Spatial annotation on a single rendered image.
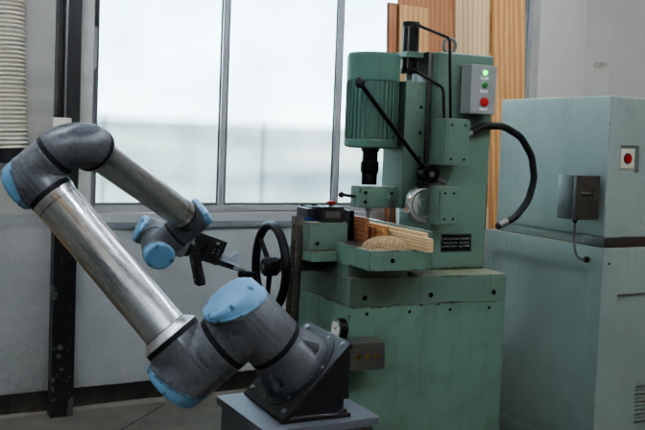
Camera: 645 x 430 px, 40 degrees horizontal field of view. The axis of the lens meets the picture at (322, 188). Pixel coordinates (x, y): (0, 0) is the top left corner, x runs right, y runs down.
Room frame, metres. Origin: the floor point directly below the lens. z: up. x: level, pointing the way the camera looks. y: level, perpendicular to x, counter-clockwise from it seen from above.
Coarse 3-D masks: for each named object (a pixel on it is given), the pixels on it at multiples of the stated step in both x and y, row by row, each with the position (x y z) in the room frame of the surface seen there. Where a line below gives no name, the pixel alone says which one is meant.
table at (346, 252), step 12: (348, 240) 2.78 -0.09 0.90; (312, 252) 2.68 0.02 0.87; (324, 252) 2.69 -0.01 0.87; (336, 252) 2.71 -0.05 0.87; (348, 252) 2.65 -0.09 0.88; (360, 252) 2.58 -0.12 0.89; (372, 252) 2.53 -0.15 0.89; (384, 252) 2.54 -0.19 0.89; (396, 252) 2.56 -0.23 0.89; (408, 252) 2.58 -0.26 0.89; (420, 252) 2.59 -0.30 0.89; (348, 264) 2.65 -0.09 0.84; (360, 264) 2.58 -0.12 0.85; (372, 264) 2.53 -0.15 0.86; (384, 264) 2.54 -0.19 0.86; (396, 264) 2.56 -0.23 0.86; (408, 264) 2.58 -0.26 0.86; (420, 264) 2.59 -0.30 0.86
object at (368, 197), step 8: (352, 192) 2.89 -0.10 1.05; (360, 192) 2.85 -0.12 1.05; (368, 192) 2.86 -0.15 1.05; (376, 192) 2.87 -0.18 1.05; (384, 192) 2.89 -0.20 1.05; (352, 200) 2.89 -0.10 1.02; (360, 200) 2.85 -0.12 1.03; (368, 200) 2.86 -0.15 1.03; (376, 200) 2.87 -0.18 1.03; (384, 200) 2.89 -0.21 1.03; (368, 208) 2.89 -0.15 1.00
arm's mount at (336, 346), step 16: (336, 336) 2.15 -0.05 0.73; (336, 352) 2.09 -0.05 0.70; (320, 368) 2.08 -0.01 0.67; (336, 368) 2.07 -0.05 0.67; (256, 384) 2.22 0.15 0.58; (304, 384) 2.06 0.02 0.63; (320, 384) 2.05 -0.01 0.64; (336, 384) 2.07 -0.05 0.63; (256, 400) 2.16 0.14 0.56; (272, 400) 2.10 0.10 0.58; (288, 400) 2.06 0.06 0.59; (304, 400) 2.03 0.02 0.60; (320, 400) 2.05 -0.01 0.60; (336, 400) 2.07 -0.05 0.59; (272, 416) 2.06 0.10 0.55; (288, 416) 2.01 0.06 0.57; (304, 416) 2.03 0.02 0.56; (320, 416) 2.05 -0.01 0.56; (336, 416) 2.07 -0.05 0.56
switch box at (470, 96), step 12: (468, 72) 2.87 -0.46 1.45; (480, 72) 2.87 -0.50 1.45; (492, 72) 2.89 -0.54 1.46; (468, 84) 2.87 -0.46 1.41; (480, 84) 2.87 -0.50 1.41; (492, 84) 2.89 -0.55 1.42; (468, 96) 2.87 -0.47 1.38; (480, 96) 2.87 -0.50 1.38; (492, 96) 2.89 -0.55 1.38; (468, 108) 2.86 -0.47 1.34; (492, 108) 2.89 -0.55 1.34
